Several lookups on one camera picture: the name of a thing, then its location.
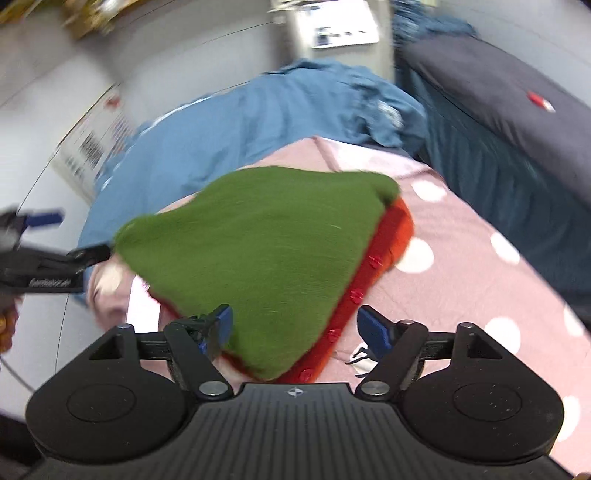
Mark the green knit sweater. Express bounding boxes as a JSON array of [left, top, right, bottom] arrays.
[[113, 165, 402, 381]]

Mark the bed with blue skirt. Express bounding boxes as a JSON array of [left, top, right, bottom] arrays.
[[392, 32, 591, 324]]

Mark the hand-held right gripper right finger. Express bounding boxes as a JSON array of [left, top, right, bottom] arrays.
[[358, 305, 504, 398]]

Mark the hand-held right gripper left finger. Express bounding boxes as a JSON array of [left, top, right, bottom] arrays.
[[88, 304, 235, 400]]

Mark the pink polka dot blanket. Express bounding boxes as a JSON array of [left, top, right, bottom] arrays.
[[85, 136, 591, 476]]

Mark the blue bedding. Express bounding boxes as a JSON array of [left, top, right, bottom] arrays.
[[78, 58, 428, 250]]

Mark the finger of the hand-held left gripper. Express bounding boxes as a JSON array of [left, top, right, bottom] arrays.
[[0, 209, 65, 252], [0, 244, 112, 278]]

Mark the orange-red cardigan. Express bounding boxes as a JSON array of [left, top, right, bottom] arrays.
[[139, 196, 415, 385]]

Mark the small red white object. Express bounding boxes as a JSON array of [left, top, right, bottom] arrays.
[[527, 91, 556, 113]]

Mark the dark grey bed cover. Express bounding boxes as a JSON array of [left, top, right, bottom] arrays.
[[399, 34, 591, 208]]

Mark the white machine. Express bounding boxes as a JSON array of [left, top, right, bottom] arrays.
[[268, 0, 382, 70]]

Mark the wall poster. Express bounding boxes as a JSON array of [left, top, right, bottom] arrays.
[[55, 90, 137, 204]]

